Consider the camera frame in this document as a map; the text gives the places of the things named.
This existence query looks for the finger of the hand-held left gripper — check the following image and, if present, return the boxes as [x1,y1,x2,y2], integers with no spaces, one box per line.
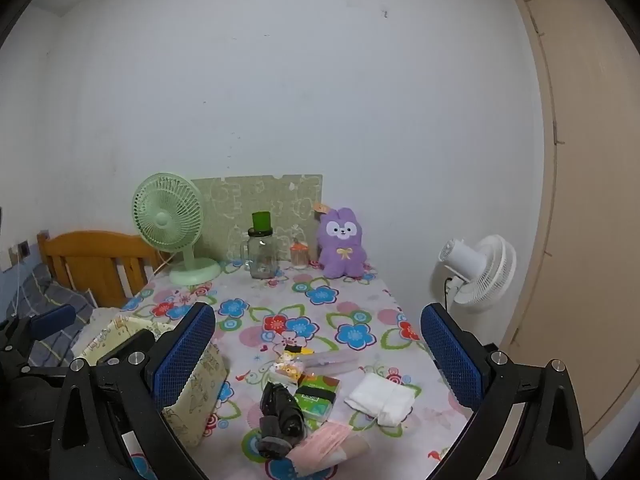
[20,304,77,348]

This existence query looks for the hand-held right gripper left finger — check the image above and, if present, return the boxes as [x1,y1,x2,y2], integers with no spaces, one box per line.
[50,302,217,480]

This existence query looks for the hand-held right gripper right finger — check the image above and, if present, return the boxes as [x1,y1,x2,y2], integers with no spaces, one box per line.
[420,302,598,480]

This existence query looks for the yellow fabric storage box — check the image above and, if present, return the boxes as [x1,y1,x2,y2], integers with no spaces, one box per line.
[75,310,230,448]

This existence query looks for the dark grey socks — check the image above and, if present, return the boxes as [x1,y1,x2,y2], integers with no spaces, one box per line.
[257,381,306,461]

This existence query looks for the pink face mask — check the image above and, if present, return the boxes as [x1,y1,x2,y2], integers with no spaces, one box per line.
[287,422,353,468]

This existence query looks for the blue plaid bedding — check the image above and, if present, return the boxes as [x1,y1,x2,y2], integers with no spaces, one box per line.
[0,260,96,366]

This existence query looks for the white standing fan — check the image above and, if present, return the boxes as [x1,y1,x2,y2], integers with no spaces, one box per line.
[438,234,517,313]

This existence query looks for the cartoon print tissue packet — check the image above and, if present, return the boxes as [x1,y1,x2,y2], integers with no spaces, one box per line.
[270,345,307,386]

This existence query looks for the floral tablecloth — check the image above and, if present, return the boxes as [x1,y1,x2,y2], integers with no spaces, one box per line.
[75,259,481,480]

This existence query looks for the glass mug jar green lid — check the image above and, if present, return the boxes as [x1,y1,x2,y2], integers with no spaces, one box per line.
[241,211,279,280]

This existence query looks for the tan cardboard piece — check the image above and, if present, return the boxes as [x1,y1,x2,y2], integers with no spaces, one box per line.
[332,437,372,463]

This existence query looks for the green tissue packet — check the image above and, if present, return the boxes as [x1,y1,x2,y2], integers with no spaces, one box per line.
[294,374,341,423]

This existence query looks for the green desk fan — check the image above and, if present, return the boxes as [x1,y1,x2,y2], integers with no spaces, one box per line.
[132,172,222,287]

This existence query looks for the purple plush bunny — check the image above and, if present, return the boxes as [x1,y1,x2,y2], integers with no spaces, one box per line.
[314,202,371,279]

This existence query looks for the small jar orange lid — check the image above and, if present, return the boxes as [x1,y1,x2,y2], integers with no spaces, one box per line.
[290,237,309,270]

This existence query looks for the green patterned board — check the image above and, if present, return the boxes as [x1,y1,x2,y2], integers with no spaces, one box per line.
[191,175,323,263]

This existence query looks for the beige door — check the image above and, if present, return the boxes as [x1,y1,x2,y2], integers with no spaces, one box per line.
[500,0,640,446]

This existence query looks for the white charging cable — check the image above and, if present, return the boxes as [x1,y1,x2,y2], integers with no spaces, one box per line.
[12,257,23,318]

